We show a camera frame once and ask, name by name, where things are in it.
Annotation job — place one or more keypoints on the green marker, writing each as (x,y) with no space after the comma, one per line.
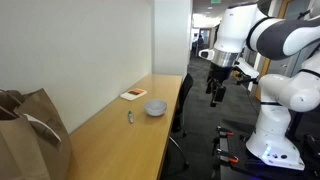
(130,116)

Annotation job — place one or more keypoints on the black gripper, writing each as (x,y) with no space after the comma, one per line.
(220,72)

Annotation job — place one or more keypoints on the black office chair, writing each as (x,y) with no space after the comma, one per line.
(181,100)

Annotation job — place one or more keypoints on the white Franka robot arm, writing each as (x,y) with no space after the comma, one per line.
(283,96)

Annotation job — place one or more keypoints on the white bowl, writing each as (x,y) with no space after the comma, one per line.
(155,107)

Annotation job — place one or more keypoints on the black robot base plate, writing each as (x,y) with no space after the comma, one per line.
(240,156)

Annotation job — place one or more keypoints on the person in dark clothes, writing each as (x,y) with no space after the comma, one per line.
(200,41)

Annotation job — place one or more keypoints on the green exit sign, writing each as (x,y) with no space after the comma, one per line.
(215,1)

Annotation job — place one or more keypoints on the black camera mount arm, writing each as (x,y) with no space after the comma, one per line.
(247,80)

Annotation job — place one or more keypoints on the brown paper bag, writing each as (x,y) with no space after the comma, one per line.
(20,150)
(50,123)

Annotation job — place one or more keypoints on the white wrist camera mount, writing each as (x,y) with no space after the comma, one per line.
(247,68)

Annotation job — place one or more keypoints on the white box with orange label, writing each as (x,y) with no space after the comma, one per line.
(133,94)

